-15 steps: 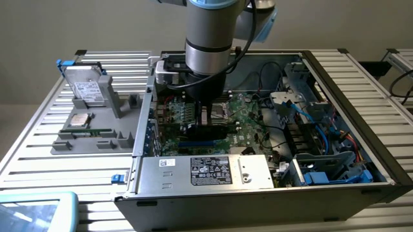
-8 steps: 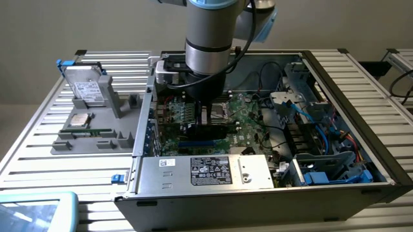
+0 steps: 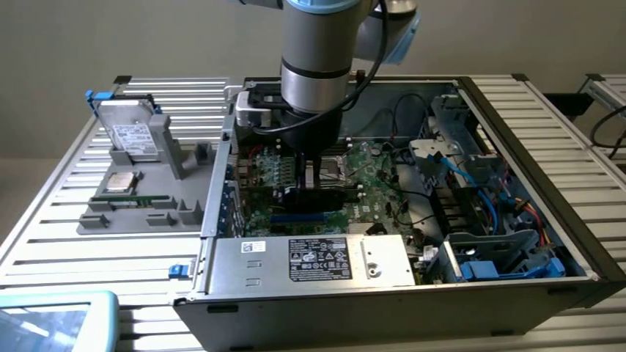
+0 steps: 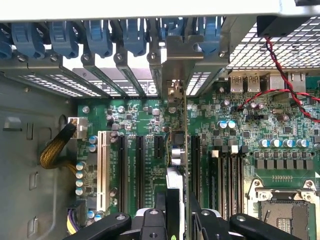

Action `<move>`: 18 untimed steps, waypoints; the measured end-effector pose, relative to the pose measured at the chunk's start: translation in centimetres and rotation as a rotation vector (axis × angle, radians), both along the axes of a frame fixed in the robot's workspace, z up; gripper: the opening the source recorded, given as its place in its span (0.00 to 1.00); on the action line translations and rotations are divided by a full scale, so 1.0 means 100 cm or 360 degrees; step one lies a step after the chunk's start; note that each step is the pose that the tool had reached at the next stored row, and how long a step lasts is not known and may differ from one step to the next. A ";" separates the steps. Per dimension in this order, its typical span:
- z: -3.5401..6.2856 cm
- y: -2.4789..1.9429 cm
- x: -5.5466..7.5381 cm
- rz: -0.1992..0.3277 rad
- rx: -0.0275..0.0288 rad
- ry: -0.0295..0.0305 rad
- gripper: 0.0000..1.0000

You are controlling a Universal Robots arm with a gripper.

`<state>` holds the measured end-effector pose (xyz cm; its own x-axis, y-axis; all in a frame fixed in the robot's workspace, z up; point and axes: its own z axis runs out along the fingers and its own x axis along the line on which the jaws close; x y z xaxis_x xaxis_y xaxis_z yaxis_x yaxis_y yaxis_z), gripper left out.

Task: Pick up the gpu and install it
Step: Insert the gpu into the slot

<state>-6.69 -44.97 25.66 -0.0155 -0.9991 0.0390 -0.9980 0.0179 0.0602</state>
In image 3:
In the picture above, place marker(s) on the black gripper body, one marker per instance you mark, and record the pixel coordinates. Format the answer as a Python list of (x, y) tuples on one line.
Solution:
[(313, 128)]

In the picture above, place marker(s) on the black graphics card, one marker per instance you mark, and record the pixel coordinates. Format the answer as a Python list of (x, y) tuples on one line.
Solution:
[(318, 201)]

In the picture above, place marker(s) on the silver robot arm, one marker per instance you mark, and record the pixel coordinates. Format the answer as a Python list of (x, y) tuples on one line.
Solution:
[(318, 44)]

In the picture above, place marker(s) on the CPU socket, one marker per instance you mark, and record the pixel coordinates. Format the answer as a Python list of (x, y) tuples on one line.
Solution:
[(342, 170)]

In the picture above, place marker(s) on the blue expansion slot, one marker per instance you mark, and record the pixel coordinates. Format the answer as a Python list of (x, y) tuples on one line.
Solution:
[(298, 218)]

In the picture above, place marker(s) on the green motherboard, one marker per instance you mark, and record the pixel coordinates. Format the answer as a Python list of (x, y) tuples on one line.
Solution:
[(377, 205)]

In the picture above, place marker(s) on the silver power supply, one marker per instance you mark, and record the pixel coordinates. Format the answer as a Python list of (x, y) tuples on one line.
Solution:
[(274, 267)]

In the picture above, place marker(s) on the grey metal drive cage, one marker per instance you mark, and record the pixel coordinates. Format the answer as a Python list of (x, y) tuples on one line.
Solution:
[(447, 121)]

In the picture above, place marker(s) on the grey parts rack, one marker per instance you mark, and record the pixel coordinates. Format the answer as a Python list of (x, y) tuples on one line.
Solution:
[(147, 216)]

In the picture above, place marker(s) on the green RAM stick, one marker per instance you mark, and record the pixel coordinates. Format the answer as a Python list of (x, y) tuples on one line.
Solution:
[(136, 201)]

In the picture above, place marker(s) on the CPU chip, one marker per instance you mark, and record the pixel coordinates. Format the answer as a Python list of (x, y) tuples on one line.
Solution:
[(122, 182)]

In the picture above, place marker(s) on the blue case latch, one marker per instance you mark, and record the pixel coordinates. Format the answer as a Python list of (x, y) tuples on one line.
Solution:
[(177, 270)]

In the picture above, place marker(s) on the silver hard disk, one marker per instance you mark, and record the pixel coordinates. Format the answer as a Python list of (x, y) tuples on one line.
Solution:
[(124, 128)]

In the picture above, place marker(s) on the open grey PC case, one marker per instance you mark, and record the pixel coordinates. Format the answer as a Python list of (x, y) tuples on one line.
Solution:
[(342, 319)]

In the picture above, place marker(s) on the grey disk bay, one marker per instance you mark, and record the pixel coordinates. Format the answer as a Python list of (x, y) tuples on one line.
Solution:
[(494, 249)]

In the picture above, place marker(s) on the teal teach pendant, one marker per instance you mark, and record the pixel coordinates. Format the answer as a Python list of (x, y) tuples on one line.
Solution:
[(59, 322)]

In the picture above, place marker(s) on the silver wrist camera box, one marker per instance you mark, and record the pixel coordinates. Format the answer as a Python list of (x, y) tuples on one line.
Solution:
[(251, 110)]

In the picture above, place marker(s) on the blue disk bracket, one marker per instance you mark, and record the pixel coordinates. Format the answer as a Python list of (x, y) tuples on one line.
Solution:
[(102, 97)]

